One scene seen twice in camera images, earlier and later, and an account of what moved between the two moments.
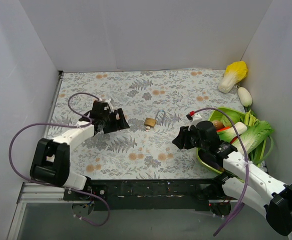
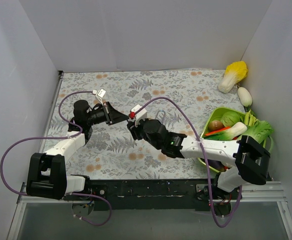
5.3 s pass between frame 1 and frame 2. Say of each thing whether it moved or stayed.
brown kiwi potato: stayed
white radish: stayed
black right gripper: moved
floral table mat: stayed
